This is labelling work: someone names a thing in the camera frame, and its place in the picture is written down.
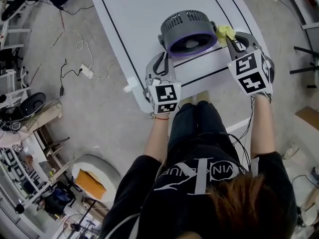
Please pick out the black metal stand base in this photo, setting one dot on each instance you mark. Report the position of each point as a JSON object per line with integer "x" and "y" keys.
{"x": 304, "y": 69}

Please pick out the grey round fan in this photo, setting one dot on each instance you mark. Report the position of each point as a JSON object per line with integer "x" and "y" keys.
{"x": 184, "y": 24}

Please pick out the cluttered white workbench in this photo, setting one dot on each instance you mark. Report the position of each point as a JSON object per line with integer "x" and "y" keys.
{"x": 35, "y": 158}

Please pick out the person's left forearm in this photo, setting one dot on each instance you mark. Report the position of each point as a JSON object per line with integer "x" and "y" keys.
{"x": 157, "y": 138}

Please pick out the person's right light shoe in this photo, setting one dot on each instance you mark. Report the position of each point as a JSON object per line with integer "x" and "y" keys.
{"x": 204, "y": 96}

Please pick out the brown cardboard box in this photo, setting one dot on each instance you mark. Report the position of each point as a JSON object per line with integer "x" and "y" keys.
{"x": 309, "y": 116}

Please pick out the black tripod stand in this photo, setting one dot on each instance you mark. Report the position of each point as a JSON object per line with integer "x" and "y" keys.
{"x": 74, "y": 226}

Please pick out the white metal frame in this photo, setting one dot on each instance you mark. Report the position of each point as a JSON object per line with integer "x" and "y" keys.
{"x": 18, "y": 30}

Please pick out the black blue bag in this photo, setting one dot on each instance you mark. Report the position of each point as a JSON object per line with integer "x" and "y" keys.
{"x": 59, "y": 198}

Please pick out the person's black printed t-shirt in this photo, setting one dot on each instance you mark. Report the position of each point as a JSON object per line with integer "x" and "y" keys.
{"x": 149, "y": 203}

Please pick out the person's light shoe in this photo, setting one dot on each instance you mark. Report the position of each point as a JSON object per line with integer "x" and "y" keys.
{"x": 190, "y": 100}
{"x": 204, "y": 96}

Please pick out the yellow cleaning cloth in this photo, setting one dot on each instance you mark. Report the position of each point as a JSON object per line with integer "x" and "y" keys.
{"x": 225, "y": 32}

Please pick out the person's right forearm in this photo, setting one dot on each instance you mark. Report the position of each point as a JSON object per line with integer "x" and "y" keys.
{"x": 263, "y": 126}

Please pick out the person's left light shoe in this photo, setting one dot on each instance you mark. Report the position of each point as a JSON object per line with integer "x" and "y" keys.
{"x": 190, "y": 100}

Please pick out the black oval shell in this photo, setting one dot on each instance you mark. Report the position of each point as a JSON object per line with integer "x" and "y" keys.
{"x": 13, "y": 9}
{"x": 33, "y": 104}

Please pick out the person's black trousers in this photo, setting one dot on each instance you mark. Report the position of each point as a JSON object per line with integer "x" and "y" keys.
{"x": 189, "y": 123}

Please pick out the black power adapter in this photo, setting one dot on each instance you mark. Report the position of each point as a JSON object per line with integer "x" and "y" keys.
{"x": 61, "y": 91}

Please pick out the white metal shelving rack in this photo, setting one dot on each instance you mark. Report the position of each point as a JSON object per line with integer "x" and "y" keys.
{"x": 295, "y": 1}

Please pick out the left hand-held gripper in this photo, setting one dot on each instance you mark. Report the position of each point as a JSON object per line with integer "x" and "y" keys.
{"x": 164, "y": 94}

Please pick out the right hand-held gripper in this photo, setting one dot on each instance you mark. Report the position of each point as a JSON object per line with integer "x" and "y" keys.
{"x": 246, "y": 63}

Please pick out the orange cardboard envelope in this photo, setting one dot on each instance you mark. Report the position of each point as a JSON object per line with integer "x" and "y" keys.
{"x": 91, "y": 184}

